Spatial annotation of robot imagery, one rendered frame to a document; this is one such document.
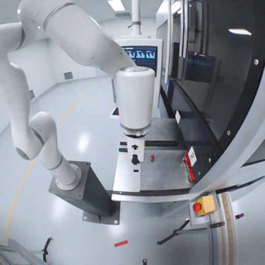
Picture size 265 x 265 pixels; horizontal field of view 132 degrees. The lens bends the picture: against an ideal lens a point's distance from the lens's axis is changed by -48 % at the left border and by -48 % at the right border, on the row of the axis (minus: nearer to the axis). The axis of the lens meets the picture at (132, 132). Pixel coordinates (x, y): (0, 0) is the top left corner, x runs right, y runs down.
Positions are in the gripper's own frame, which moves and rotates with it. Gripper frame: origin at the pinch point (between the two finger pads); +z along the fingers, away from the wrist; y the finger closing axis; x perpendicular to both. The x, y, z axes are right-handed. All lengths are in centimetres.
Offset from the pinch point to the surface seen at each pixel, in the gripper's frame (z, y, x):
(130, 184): 22.3, -1.8, 2.7
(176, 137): 22, 34, -29
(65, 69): 30, 544, 398
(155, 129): 22, 43, -14
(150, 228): 110, -25, -18
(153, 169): 22.1, 7.9, -9.5
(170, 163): 22.1, 12.2, -20.1
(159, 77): -7, 86, -19
